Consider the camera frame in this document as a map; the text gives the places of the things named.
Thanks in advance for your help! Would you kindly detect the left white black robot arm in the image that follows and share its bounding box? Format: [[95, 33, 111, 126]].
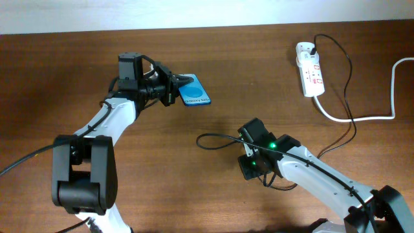
[[51, 52, 194, 232]]

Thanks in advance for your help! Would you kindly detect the white power strip cord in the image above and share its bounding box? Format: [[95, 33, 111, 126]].
[[312, 57, 414, 123]]

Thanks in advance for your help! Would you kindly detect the white power strip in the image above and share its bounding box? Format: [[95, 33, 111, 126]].
[[296, 42, 325, 98]]

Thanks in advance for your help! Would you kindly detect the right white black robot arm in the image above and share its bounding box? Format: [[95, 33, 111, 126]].
[[238, 118, 413, 232]]

